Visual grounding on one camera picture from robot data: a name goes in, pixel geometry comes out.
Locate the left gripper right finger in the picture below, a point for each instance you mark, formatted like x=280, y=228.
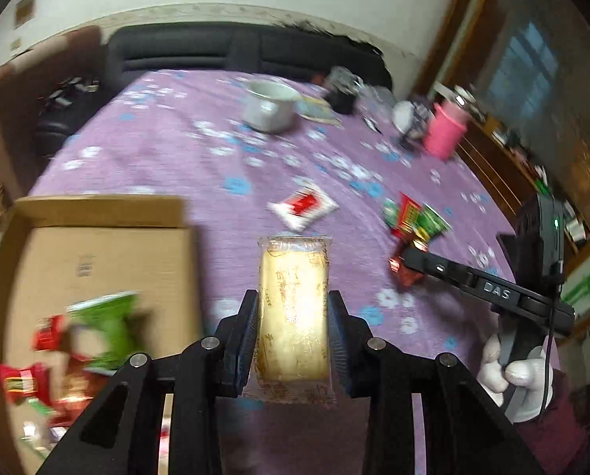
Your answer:
x=464, y=430

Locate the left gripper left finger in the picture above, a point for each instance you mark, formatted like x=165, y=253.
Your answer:
x=119, y=431

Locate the yellow cake snack packet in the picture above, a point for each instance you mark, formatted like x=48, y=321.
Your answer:
x=291, y=358

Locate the white gloved right hand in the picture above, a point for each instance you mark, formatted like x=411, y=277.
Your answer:
x=529, y=374

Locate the green snack packet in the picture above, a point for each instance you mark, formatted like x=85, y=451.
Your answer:
x=429, y=224

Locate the wooden side cabinet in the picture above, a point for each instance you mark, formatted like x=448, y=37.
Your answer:
x=506, y=182

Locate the dark red foil snack packet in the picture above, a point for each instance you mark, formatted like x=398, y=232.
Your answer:
x=402, y=276

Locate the light green candy packet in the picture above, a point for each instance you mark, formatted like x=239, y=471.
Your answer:
x=390, y=212

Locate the pink knitted-sleeve bottle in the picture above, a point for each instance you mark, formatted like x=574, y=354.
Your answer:
x=446, y=129

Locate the cardboard box tray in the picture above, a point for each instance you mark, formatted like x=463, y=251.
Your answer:
x=59, y=251

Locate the black phone stand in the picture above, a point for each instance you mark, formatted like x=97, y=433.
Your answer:
x=422, y=116

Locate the white plate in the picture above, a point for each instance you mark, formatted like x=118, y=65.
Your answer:
x=403, y=116

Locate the red white snack packet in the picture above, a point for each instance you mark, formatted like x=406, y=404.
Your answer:
x=305, y=206

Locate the black pouch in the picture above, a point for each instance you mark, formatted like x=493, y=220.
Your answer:
x=342, y=90

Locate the small booklet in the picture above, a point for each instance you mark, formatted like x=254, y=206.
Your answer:
x=316, y=110

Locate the purple floral tablecloth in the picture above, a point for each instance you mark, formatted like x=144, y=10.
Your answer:
x=181, y=133

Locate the white ceramic mug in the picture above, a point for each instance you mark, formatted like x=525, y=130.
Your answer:
x=270, y=107

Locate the black sofa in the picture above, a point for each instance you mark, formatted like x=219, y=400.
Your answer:
x=298, y=52

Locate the brown armchair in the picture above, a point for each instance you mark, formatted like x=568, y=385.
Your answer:
x=24, y=82

